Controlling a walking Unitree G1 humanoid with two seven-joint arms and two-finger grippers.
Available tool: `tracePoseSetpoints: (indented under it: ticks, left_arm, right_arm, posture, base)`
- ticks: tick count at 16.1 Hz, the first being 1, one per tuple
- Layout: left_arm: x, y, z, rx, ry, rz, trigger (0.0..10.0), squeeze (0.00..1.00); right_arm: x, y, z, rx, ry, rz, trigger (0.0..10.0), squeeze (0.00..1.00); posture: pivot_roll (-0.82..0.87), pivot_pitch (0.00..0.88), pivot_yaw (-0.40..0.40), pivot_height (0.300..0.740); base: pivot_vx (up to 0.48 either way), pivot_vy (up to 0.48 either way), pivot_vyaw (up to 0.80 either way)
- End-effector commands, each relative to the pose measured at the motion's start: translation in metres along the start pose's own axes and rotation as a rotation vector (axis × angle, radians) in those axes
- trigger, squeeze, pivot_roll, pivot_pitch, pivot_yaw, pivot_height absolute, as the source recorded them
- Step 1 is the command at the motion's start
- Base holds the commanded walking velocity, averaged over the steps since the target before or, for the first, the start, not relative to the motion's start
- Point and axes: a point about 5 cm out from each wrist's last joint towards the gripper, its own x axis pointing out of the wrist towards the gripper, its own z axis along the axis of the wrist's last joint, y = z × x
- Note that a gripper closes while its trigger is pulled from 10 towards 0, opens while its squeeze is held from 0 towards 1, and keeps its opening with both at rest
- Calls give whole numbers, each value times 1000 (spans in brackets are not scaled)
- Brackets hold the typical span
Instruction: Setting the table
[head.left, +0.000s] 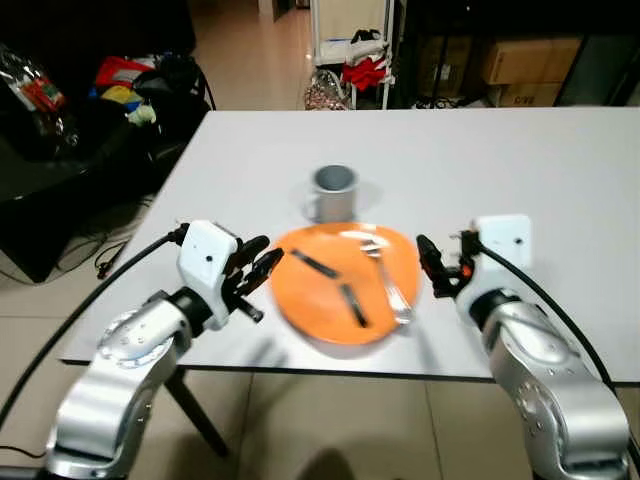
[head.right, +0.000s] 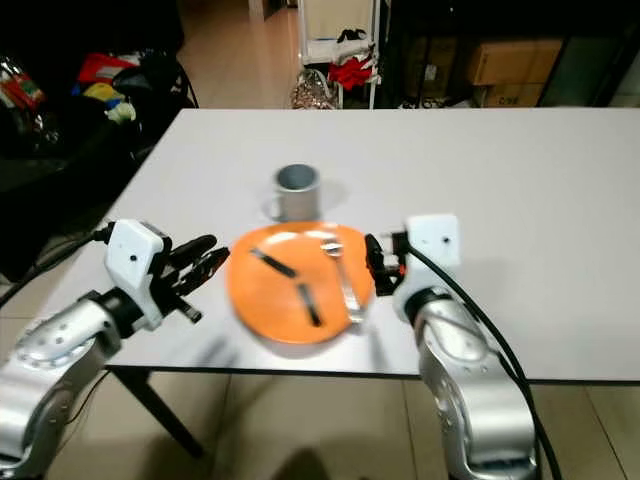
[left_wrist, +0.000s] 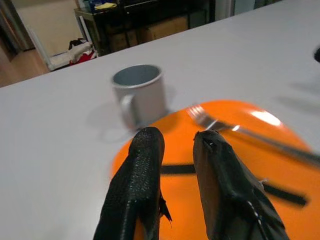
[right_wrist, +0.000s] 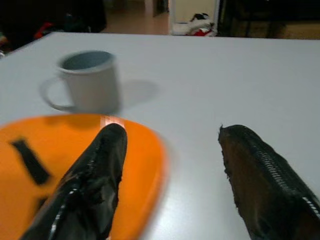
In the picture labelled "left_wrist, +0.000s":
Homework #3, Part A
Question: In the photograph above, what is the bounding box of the black shelf unit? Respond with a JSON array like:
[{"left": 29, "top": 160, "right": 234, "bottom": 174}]
[{"left": 74, "top": 0, "right": 216, "bottom": 57}]

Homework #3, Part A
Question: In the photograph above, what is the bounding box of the cardboard box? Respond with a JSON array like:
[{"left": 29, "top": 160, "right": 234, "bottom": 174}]
[{"left": 139, "top": 15, "right": 189, "bottom": 43}]

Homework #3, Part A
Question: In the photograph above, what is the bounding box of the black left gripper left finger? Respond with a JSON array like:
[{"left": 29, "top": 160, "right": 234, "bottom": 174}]
[{"left": 92, "top": 126, "right": 173, "bottom": 240}]

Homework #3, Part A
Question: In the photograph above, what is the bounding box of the pile of clothes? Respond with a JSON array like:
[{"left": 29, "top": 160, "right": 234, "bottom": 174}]
[{"left": 67, "top": 37, "right": 98, "bottom": 66}]

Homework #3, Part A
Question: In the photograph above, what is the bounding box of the silver metal fork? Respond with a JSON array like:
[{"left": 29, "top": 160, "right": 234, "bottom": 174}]
[{"left": 186, "top": 104, "right": 320, "bottom": 165}]

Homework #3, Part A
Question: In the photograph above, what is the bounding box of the white door frame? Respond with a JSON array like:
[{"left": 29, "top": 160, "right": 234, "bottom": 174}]
[{"left": 7, "top": 0, "right": 55, "bottom": 72}]

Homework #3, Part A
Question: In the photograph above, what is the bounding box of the orange plate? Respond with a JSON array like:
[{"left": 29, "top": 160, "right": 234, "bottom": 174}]
[{"left": 109, "top": 99, "right": 320, "bottom": 240}]

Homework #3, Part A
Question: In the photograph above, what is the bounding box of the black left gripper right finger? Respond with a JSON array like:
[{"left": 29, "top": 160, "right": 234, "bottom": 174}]
[{"left": 193, "top": 129, "right": 290, "bottom": 240}]

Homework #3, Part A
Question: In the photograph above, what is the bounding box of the yellow cloth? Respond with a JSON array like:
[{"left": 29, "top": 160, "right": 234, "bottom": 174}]
[{"left": 94, "top": 2, "right": 118, "bottom": 11}]

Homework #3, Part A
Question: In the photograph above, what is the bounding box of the white enamel mug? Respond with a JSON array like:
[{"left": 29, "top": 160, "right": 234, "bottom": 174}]
[{"left": 111, "top": 64, "right": 168, "bottom": 131}]

